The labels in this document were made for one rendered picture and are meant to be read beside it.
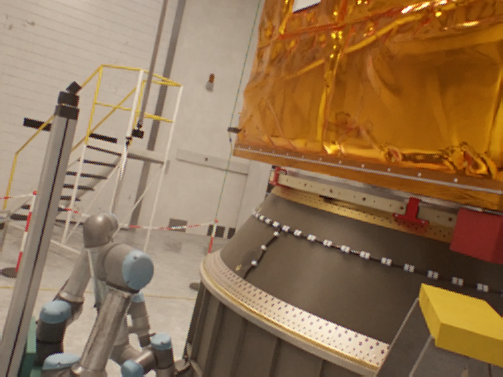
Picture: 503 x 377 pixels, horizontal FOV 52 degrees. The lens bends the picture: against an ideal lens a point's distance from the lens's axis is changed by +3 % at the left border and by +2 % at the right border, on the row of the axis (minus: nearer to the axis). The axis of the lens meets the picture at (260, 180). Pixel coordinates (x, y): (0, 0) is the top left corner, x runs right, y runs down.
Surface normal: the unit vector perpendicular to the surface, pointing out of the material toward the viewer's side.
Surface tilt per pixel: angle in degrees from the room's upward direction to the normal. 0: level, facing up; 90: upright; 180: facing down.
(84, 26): 90
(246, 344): 90
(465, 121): 91
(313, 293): 62
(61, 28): 90
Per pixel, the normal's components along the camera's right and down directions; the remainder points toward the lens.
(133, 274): 0.77, 0.06
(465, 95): -0.87, -0.18
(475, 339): -0.23, -0.03
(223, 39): 0.46, 0.13
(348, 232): -0.42, -0.55
